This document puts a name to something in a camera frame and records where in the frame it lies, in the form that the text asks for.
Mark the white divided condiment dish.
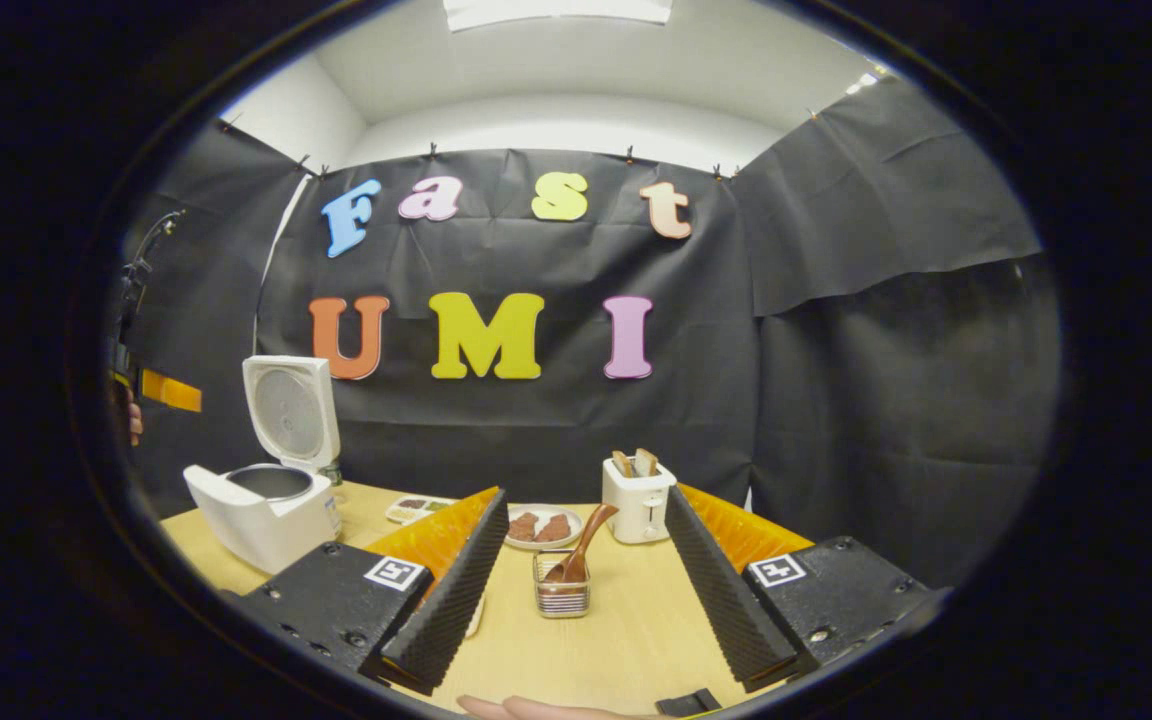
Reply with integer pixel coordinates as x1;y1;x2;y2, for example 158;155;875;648
385;496;457;527

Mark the black backdrop cloth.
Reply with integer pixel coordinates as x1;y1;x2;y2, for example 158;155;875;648
121;75;1062;591

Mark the white toaster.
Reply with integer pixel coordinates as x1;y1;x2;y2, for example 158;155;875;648
602;455;678;545

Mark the brown wooden spoon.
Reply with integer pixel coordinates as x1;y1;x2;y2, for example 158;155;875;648
543;503;620;584

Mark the white round plate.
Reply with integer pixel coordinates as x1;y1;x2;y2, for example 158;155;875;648
504;503;584;552

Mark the wire chopstick holder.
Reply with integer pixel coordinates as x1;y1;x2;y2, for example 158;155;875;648
533;548;592;619

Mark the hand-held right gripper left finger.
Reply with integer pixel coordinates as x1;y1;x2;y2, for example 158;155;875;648
236;487;510;696

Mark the white rice cooker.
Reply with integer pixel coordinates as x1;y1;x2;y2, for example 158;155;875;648
183;355;344;576

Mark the large ceiling light panel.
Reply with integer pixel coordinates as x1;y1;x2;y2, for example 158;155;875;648
443;0;674;33

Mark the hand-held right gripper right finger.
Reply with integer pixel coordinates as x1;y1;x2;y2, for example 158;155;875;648
664;484;947;693

